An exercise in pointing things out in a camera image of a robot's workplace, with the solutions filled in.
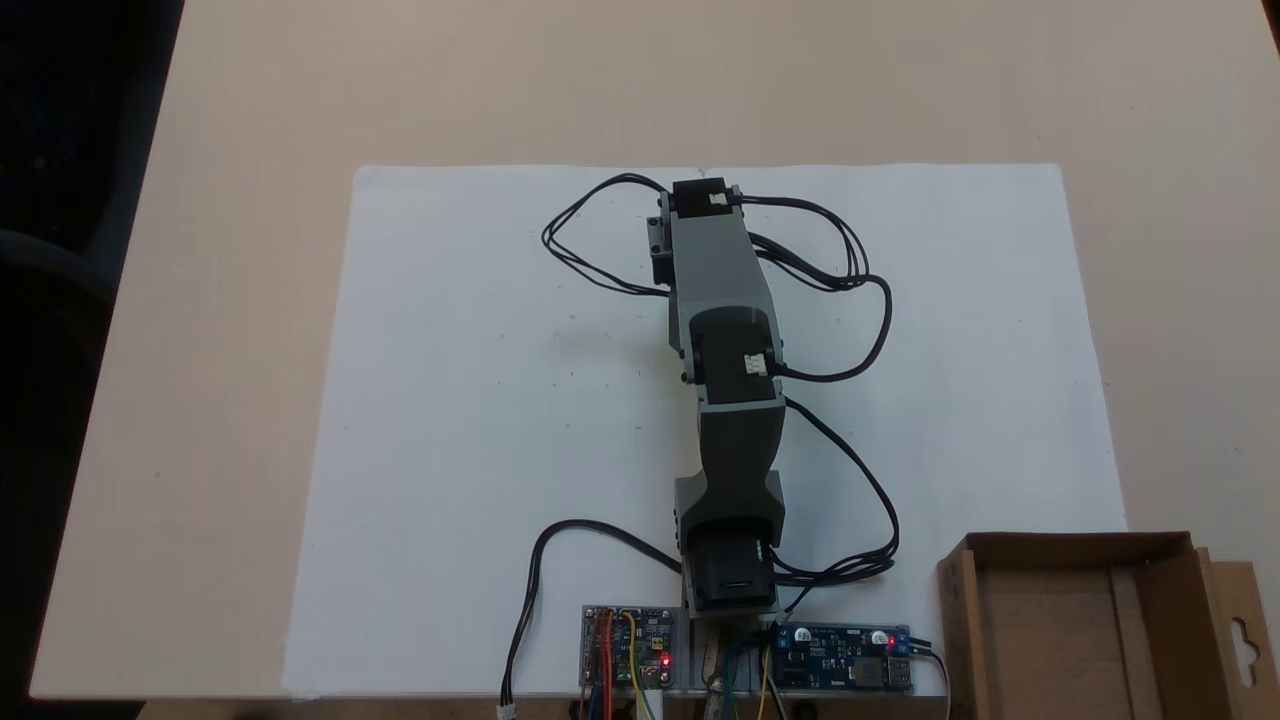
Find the black lead with white plug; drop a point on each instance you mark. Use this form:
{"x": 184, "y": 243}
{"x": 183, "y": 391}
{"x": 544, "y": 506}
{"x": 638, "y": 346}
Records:
{"x": 530, "y": 600}

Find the brown cardboard box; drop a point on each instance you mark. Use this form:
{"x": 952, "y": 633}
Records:
{"x": 1080, "y": 630}

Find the white paper sheet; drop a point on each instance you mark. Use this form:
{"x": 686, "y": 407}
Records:
{"x": 480, "y": 400}

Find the blue circuit board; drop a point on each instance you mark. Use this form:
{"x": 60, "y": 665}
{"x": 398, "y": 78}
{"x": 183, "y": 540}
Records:
{"x": 845, "y": 658}

